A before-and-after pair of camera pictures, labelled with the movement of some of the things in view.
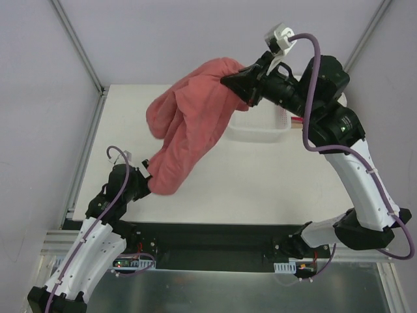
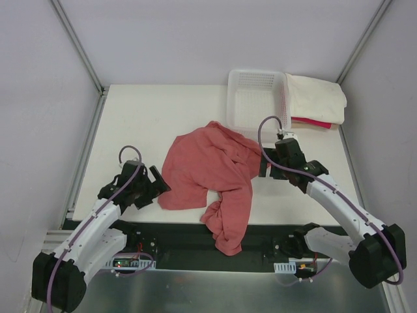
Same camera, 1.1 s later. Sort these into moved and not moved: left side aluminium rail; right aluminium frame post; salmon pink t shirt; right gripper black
Moved: salmon pink t shirt; right gripper black
Not moved: right aluminium frame post; left side aluminium rail
